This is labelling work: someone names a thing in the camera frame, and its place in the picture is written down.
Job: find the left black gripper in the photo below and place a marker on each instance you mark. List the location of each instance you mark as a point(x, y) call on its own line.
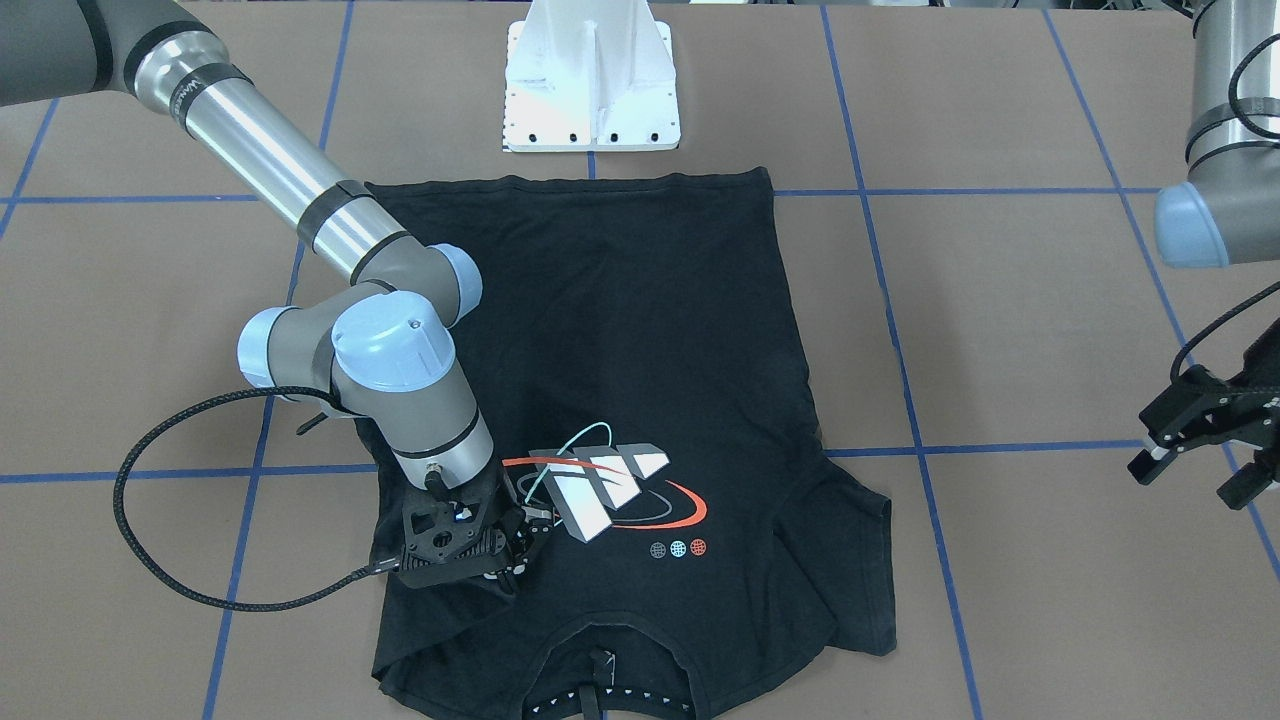
point(1243, 402)

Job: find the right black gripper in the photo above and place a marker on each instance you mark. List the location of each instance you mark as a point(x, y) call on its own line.
point(497, 505)

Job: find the black t-shirt with logo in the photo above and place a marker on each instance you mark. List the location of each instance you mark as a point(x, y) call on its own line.
point(661, 307)

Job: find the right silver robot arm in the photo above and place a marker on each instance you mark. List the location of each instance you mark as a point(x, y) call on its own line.
point(380, 351)

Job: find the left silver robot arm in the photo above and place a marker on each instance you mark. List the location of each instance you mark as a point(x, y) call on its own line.
point(1225, 213)

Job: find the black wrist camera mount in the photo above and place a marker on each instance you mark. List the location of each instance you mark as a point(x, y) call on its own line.
point(447, 541)

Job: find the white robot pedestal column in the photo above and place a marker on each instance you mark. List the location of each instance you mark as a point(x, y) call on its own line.
point(590, 76)

